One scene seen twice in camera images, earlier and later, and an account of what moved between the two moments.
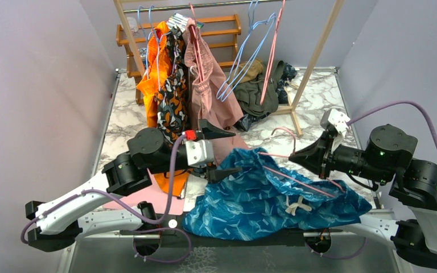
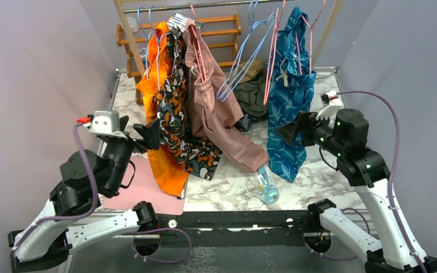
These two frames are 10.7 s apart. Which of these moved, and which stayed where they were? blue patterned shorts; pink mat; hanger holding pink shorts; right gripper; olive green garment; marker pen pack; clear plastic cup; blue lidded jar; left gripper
Moved: right gripper; blue patterned shorts; left gripper
Stayed: marker pen pack; blue lidded jar; clear plastic cup; pink mat; hanger holding pink shorts; olive green garment
